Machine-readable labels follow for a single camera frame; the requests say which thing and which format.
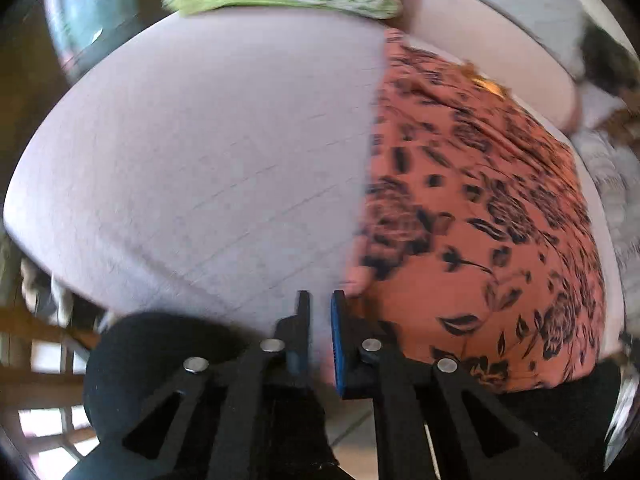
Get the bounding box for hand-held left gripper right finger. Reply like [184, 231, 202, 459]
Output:
[331, 290, 576, 480]

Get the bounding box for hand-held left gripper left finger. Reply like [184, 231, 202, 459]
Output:
[120, 290, 333, 480]

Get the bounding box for orange black floral garment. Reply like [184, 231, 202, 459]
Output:
[345, 27, 608, 393]

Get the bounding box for person's black pants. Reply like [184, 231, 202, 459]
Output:
[82, 310, 623, 480]

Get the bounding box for wooden chair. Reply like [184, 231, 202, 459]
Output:
[0, 300, 103, 466]

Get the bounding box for grey striped pillow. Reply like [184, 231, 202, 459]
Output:
[570, 127, 640, 293]

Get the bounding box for pink bolster pillow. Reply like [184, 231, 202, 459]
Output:
[395, 0, 583, 131]

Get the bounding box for window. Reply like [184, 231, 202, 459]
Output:
[42, 0, 168, 78]

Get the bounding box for light grey blanket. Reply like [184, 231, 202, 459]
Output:
[430, 0, 593, 81]

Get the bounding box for dark brown cloth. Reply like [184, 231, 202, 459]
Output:
[577, 27, 640, 111]

